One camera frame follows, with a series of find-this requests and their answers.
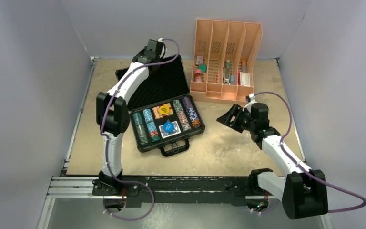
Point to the blue playing card deck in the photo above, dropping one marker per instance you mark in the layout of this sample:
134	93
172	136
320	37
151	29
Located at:
176	131

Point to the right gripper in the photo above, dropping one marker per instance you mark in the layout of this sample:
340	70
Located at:
237	111

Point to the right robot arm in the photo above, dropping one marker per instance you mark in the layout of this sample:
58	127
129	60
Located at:
284	161

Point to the black aluminium base frame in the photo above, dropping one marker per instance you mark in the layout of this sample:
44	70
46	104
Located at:
162	189

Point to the green white chip row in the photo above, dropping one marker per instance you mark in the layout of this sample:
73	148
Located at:
177	106

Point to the dark green 50 chip stack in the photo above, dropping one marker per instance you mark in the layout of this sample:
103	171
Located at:
137	117

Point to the blue red green chip row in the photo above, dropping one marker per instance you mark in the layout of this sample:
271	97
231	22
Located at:
153	133

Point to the navy orange chip row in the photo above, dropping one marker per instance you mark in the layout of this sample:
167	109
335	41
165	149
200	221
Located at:
196	123

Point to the blue round button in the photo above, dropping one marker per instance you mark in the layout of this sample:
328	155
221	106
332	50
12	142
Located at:
168	127

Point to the pink tape roll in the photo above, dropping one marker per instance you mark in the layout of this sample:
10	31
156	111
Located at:
198	75

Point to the yellow round button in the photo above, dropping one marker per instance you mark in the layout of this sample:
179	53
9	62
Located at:
164	110

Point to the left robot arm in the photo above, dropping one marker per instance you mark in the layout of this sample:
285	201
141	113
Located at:
112	114

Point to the red playing card deck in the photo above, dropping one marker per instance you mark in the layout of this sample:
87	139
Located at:
156	112

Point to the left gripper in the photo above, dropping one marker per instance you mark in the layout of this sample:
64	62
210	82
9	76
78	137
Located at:
143	53

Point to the orange desk organizer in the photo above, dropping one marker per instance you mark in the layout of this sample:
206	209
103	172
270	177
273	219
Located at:
221	50

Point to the black poker case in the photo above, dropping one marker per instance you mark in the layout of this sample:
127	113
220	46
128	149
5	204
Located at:
166	84

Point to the purple chip row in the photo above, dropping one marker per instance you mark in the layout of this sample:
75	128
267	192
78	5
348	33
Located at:
187	103

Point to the white blue 10 chip stack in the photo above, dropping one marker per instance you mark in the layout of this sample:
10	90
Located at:
148	116

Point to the white red box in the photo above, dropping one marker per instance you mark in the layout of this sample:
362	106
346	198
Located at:
244	79

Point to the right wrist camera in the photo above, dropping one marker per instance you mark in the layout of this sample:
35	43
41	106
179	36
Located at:
250	101

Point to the pink brown chip row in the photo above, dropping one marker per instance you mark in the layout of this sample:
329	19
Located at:
183	121

